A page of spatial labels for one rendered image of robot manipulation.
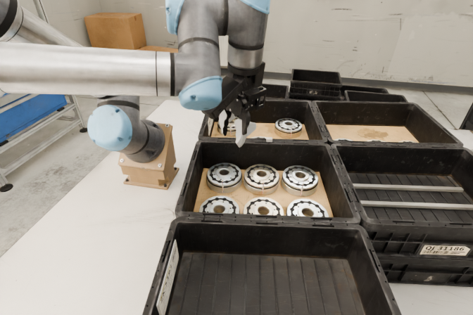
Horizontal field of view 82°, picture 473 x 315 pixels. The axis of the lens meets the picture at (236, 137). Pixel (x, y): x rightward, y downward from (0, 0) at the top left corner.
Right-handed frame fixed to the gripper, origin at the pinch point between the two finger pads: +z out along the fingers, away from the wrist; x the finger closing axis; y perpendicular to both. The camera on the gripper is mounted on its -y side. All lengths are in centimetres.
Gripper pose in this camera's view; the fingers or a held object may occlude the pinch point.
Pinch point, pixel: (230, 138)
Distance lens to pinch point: 70.0
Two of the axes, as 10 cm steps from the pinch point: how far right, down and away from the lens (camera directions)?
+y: 7.4, -3.7, 5.6
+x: -6.7, -5.0, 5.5
